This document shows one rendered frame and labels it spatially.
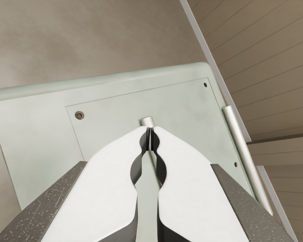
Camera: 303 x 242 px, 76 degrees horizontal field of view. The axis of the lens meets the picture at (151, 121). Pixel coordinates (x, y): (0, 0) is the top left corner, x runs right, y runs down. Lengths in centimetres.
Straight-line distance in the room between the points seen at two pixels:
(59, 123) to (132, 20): 207
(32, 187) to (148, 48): 203
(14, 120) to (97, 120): 11
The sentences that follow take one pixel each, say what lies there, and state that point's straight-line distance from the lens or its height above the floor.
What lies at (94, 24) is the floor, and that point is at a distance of 209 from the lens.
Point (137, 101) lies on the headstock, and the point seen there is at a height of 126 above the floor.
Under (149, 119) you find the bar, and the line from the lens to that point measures 34.
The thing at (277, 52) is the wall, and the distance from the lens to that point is 245.
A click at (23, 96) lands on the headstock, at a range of 32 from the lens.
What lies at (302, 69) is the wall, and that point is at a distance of 242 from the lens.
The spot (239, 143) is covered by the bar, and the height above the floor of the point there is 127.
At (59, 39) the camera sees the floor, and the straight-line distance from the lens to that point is 190.
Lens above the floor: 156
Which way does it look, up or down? 56 degrees down
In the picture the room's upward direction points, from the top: 66 degrees clockwise
